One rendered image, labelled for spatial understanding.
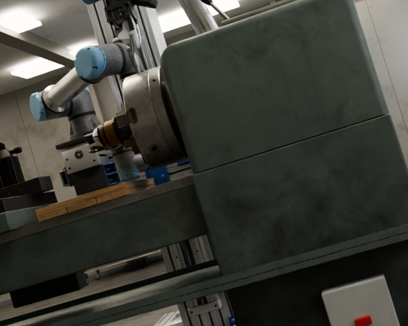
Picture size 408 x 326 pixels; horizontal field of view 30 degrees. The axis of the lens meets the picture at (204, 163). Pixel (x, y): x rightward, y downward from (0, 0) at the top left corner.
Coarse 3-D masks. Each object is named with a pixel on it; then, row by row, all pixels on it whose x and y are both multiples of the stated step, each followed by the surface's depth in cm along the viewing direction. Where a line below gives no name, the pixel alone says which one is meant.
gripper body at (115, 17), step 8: (112, 0) 237; (120, 0) 236; (128, 0) 236; (104, 8) 235; (112, 8) 234; (120, 8) 234; (112, 16) 234; (120, 16) 234; (136, 16) 237; (112, 24) 235; (120, 24) 238
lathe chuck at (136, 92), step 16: (128, 80) 244; (144, 80) 240; (128, 96) 238; (144, 96) 237; (144, 112) 236; (144, 128) 236; (160, 128) 236; (144, 144) 238; (160, 144) 238; (160, 160) 244; (176, 160) 247
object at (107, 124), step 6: (114, 120) 251; (102, 126) 252; (108, 126) 250; (102, 132) 251; (108, 132) 250; (114, 132) 249; (102, 138) 251; (108, 138) 250; (114, 138) 250; (120, 138) 252; (102, 144) 252; (108, 144) 253; (114, 144) 253
